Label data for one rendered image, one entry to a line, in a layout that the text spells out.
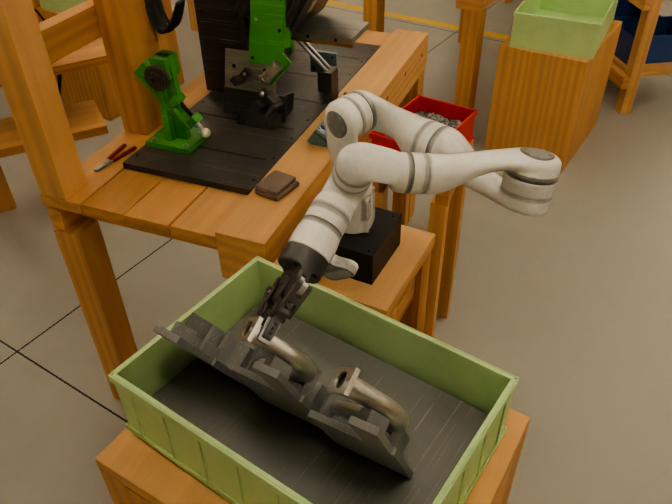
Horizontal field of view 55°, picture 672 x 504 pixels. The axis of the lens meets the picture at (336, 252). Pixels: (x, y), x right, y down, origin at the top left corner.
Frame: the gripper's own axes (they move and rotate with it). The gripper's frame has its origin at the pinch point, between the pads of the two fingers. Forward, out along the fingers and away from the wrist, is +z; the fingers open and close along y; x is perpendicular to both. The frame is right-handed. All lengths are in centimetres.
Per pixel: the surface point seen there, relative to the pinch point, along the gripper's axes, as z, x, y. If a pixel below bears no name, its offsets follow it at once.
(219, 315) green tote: -6.6, 2.8, -42.1
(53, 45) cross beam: -52, -63, -86
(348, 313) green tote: -17.9, 22.0, -25.5
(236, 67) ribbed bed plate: -86, -21, -94
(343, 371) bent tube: 1.2, 9.1, 11.9
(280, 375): 4.8, 4.4, 3.2
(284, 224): -38, 9, -59
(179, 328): 4.4, -9.0, -11.7
